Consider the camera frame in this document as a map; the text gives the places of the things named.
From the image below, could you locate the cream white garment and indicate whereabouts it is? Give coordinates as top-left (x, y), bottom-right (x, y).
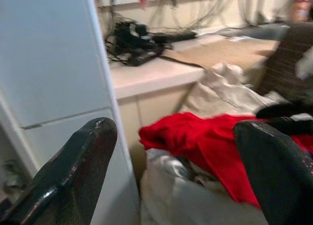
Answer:
top-left (179, 62), bottom-right (289, 118)

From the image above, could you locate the brown cardboard sheet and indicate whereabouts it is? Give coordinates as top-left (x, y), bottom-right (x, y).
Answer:
top-left (160, 38), bottom-right (281, 69)

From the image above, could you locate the grey white garment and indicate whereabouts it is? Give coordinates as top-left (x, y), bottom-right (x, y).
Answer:
top-left (140, 148), bottom-right (269, 225)

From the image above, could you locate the pink white bottle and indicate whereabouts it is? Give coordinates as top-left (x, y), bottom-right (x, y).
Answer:
top-left (292, 0), bottom-right (312, 22)

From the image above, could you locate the red garment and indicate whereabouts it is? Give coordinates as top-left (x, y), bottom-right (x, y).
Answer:
top-left (138, 112), bottom-right (313, 210)

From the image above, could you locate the black garment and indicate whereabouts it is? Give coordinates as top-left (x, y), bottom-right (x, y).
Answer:
top-left (256, 103), bottom-right (313, 135)

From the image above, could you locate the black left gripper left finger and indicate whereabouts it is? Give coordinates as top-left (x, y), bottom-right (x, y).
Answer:
top-left (0, 117), bottom-right (118, 225)

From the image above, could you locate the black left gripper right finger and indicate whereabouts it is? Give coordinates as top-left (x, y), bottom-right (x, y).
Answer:
top-left (233, 119), bottom-right (313, 225)

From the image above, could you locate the white low cabinet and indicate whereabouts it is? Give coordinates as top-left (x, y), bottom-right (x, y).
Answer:
top-left (107, 34), bottom-right (282, 179)

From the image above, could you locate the tangled black cables and device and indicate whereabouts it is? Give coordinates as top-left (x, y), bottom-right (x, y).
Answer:
top-left (105, 21), bottom-right (198, 67)

